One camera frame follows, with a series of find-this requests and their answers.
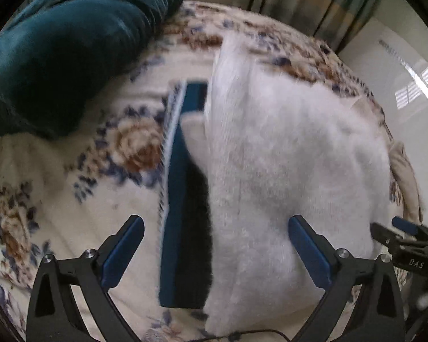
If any folded dark striped sweater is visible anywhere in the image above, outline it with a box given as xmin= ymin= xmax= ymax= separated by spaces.
xmin=158 ymin=80 xmax=215 ymax=309

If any beige cloth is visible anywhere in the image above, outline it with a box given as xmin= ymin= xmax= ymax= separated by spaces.
xmin=388 ymin=140 xmax=424 ymax=222

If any floral bed sheet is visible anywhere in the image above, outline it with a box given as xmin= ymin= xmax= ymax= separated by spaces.
xmin=0 ymin=0 xmax=427 ymax=342

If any grey-green curtain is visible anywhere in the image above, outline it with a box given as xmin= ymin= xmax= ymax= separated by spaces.
xmin=235 ymin=0 xmax=389 ymax=53

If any teal plush quilt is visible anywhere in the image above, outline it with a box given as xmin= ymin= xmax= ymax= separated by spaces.
xmin=0 ymin=0 xmax=185 ymax=140

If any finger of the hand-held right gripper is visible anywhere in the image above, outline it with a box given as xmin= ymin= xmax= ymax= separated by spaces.
xmin=370 ymin=221 xmax=414 ymax=254
xmin=391 ymin=216 xmax=428 ymax=245

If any white knit sweater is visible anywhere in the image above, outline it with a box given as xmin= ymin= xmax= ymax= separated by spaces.
xmin=181 ymin=31 xmax=393 ymax=333

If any white headboard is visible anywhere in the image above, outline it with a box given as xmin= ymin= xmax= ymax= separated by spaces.
xmin=337 ymin=0 xmax=428 ymax=232

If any thin black cable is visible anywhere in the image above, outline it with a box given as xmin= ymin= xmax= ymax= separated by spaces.
xmin=196 ymin=329 xmax=297 ymax=342

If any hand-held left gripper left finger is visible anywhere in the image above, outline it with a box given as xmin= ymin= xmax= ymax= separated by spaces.
xmin=26 ymin=214 xmax=145 ymax=342

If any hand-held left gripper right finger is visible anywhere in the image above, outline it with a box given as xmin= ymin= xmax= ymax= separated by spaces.
xmin=287 ymin=214 xmax=406 ymax=342

